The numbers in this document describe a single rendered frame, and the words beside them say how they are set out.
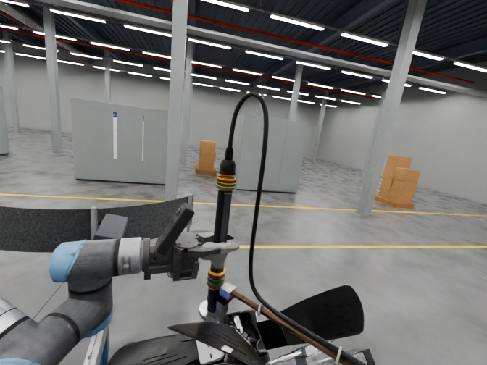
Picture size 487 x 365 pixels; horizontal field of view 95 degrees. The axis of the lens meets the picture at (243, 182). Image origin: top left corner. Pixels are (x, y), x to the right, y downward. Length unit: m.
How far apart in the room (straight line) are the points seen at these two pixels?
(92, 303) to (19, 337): 0.11
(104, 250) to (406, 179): 8.39
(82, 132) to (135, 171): 1.50
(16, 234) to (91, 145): 4.53
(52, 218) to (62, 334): 2.00
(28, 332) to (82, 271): 0.10
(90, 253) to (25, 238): 2.15
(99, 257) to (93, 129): 6.43
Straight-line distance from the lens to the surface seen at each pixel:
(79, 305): 0.56
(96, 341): 1.29
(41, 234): 2.59
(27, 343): 0.52
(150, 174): 6.69
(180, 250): 0.51
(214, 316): 0.66
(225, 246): 0.53
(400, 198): 8.61
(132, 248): 0.52
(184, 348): 0.76
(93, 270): 0.53
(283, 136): 6.91
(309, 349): 0.95
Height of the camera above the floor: 1.77
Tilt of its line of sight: 13 degrees down
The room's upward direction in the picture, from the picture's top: 7 degrees clockwise
